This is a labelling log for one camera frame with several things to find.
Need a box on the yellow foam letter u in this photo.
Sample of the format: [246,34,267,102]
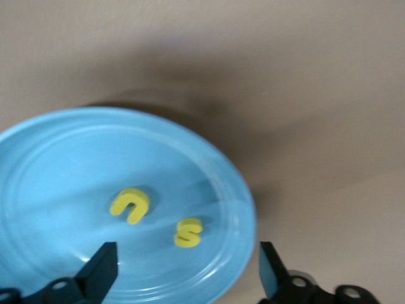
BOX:
[109,187,150,225]

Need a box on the brown table cover sheet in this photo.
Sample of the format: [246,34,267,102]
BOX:
[0,0,405,304]

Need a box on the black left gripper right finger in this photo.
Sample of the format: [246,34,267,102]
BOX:
[258,242,379,304]

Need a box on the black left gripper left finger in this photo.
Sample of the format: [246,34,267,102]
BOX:
[0,242,118,304]

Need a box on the yellow foam letter s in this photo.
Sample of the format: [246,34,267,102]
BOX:
[173,217,203,248]

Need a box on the blue plate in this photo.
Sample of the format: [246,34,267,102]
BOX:
[0,106,258,304]

